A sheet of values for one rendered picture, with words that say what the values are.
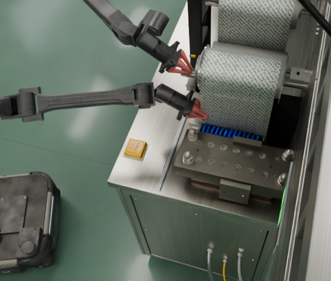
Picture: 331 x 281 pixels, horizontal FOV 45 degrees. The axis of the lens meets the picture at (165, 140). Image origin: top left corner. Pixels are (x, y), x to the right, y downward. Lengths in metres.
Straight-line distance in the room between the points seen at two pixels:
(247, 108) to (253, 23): 0.28
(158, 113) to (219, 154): 0.39
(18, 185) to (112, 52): 1.37
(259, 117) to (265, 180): 0.21
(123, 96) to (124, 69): 1.80
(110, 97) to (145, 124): 0.34
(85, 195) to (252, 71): 1.59
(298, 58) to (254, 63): 0.65
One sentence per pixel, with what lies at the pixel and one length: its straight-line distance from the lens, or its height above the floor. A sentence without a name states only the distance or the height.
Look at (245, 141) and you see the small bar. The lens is 1.41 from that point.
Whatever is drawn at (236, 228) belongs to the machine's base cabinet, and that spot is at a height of 0.77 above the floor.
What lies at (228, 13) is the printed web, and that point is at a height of 1.33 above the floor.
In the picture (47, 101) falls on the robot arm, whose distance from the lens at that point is 1.36.
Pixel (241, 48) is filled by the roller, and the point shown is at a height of 1.23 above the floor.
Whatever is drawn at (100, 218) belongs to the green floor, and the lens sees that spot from 2.48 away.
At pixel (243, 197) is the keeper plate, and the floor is 0.97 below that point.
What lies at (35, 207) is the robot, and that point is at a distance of 2.36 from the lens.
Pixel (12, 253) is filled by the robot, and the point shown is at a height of 0.24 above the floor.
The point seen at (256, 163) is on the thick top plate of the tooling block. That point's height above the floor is 1.03.
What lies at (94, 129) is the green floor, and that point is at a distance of 2.83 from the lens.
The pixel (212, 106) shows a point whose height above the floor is 1.14.
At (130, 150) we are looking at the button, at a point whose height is 0.92.
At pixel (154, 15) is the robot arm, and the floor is 1.40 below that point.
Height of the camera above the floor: 2.21
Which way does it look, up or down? 56 degrees down
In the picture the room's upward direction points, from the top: 9 degrees counter-clockwise
